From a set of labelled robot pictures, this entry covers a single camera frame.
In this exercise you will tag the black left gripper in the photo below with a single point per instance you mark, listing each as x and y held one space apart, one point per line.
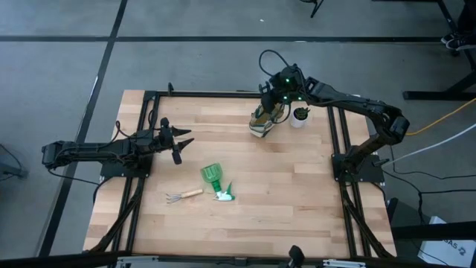
166 139

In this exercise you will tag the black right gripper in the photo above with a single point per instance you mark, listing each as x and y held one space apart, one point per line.
268 100

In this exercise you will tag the tan olive gardening bag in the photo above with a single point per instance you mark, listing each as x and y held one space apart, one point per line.
260 126

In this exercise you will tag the green spray bottle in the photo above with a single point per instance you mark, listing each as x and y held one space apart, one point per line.
212 173

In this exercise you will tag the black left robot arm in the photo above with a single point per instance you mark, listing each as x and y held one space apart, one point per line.
93 150

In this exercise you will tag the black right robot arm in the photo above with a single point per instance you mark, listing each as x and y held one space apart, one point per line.
372 106

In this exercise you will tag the small plant white pot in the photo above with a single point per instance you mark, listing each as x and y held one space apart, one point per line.
297 122

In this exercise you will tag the black chair leg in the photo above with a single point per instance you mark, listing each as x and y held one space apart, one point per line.
316 8

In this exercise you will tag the small black rounded object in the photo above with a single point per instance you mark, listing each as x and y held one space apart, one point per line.
296 256

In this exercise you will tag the black desk base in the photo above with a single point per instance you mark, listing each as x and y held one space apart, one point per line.
439 95

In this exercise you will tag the grey stand foot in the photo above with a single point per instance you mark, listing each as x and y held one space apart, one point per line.
9 171

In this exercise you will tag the person's shoe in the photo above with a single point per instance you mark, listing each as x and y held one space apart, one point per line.
450 37
461 44

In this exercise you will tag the black side table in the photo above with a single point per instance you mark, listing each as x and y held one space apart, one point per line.
435 231

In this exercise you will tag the person's leg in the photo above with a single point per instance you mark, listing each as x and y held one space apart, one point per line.
468 15

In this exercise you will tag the white cardboard box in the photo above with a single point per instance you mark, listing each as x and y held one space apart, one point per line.
450 247

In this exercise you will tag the black aluminium table frame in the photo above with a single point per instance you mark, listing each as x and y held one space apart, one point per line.
223 94

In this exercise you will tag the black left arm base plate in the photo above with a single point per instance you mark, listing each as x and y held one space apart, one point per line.
126 170

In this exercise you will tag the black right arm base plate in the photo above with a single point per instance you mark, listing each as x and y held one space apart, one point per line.
366 174

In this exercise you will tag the silver metal bracket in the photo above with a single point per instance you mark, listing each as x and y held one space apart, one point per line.
344 263
137 261

